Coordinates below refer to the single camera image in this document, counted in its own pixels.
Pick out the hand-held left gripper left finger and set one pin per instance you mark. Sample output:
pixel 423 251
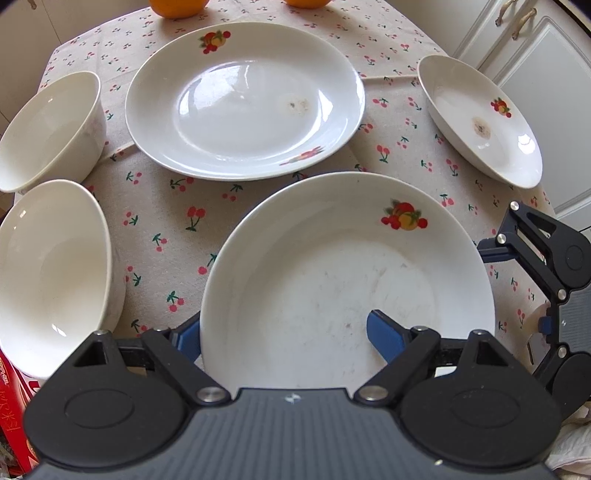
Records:
pixel 188 338

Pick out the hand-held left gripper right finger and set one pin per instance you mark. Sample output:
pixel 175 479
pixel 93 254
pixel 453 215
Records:
pixel 382 333

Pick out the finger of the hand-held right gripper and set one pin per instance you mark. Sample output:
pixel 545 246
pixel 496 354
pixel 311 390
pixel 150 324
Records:
pixel 547 322
pixel 495 249

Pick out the large white fruit-print plate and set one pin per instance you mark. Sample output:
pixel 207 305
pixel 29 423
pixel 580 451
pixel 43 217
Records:
pixel 323 277
pixel 240 106

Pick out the white cloth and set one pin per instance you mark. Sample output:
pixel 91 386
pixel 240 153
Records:
pixel 575 447

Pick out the cherry-print beige tablecloth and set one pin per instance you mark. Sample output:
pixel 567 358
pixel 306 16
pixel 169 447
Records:
pixel 184 198

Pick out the small white fruit-print plate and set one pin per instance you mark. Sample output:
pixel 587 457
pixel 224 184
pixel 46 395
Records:
pixel 471 106

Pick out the white ceramic bowl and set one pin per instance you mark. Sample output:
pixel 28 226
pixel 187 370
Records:
pixel 46 134
pixel 51 277

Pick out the white cabinet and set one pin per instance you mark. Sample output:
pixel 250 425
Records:
pixel 554 92

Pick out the red cardboard box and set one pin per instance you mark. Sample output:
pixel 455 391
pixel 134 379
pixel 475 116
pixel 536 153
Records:
pixel 16 415

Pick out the orange fruit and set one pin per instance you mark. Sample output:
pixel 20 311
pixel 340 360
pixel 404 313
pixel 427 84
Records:
pixel 178 7
pixel 307 2

